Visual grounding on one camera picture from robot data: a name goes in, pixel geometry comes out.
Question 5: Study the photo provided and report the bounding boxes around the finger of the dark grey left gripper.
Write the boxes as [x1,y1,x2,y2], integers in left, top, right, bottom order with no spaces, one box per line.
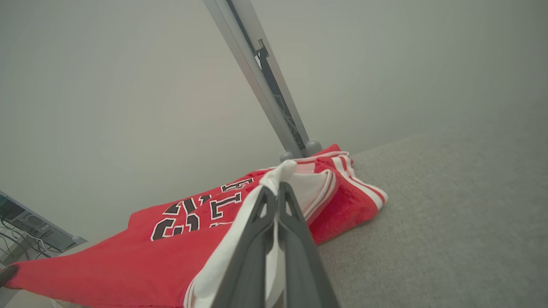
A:
[0,264,19,287]

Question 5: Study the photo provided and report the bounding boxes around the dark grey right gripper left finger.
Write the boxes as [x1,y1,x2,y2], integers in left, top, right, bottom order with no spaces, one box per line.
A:
[211,186,279,308]

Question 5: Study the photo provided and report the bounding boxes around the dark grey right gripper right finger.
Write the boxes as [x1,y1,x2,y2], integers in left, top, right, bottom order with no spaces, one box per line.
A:
[277,182,341,308]

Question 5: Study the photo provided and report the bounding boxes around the red jersey white stripes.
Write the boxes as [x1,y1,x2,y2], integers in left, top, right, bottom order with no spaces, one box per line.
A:
[0,144,389,308]

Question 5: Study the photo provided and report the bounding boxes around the dark computer tower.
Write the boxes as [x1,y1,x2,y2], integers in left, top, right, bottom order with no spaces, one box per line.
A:
[0,196,65,253]

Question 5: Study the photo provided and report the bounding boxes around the white cable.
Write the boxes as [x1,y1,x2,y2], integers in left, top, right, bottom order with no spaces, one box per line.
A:
[0,222,54,262]

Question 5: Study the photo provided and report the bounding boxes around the grey metal frame leg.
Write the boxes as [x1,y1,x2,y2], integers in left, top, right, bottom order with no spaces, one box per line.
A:
[0,190,87,253]

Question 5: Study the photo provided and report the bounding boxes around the grey metal partition post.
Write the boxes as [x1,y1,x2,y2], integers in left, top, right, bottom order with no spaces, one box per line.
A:
[203,0,322,162]

